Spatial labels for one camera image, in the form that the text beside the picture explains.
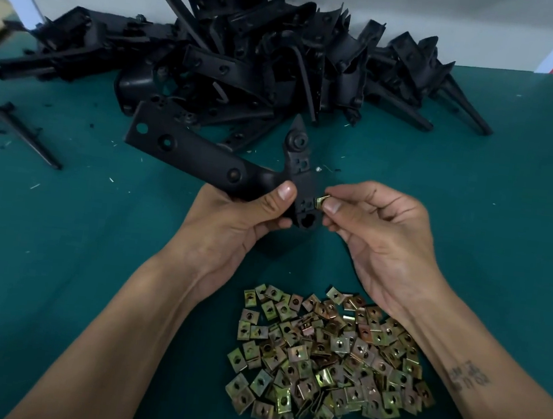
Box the thin black plastic strip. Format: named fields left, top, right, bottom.
left=0, top=100, right=70, bottom=171

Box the pile of brass clip nuts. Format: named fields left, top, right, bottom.
left=219, top=275, right=449, bottom=419

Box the person's right hand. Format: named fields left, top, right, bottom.
left=307, top=175, right=454, bottom=321

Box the person's left hand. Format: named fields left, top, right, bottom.
left=156, top=167, right=301, bottom=309

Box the pile of black plastic brackets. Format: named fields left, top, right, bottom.
left=0, top=0, right=509, bottom=182

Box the person's right forearm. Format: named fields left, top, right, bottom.
left=387, top=281, right=553, bottom=419

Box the person's left forearm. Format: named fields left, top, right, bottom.
left=9, top=238, right=203, bottom=419

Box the green table cloth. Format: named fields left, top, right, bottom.
left=0, top=11, right=553, bottom=419

